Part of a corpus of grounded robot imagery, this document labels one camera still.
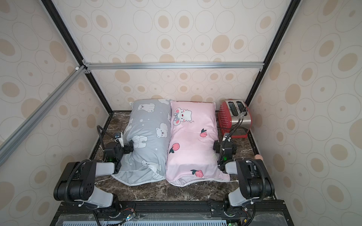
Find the pink cartoon print pillow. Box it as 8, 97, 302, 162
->
166, 101, 230, 187

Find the grey bear print pillow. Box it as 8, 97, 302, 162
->
113, 99, 171, 186

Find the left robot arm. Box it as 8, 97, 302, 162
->
53, 125, 134, 211

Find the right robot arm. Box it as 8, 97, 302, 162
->
214, 139, 275, 208

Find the small cork-topped glass jar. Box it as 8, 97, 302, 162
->
254, 154, 264, 161

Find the red and silver toaster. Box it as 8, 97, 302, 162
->
217, 100, 252, 139

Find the left diagonal aluminium bar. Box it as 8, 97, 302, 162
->
1, 66, 85, 165

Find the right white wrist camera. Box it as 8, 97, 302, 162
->
222, 133, 230, 142

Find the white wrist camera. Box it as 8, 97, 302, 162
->
115, 132, 124, 147
222, 133, 230, 142

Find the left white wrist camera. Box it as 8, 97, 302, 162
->
115, 132, 124, 147

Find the black toaster power cable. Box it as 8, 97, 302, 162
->
223, 105, 249, 142

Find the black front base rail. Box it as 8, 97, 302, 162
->
51, 200, 294, 226

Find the horizontal aluminium frame bar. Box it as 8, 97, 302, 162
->
79, 61, 265, 71

